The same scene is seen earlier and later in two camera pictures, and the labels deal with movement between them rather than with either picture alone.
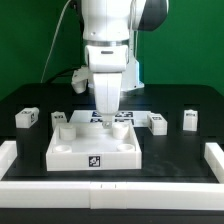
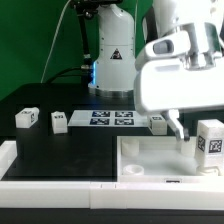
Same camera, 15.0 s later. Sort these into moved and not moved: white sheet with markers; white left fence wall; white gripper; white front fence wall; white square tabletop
Moved: white gripper; white square tabletop
Not moved: white sheet with markers; white left fence wall; white front fence wall
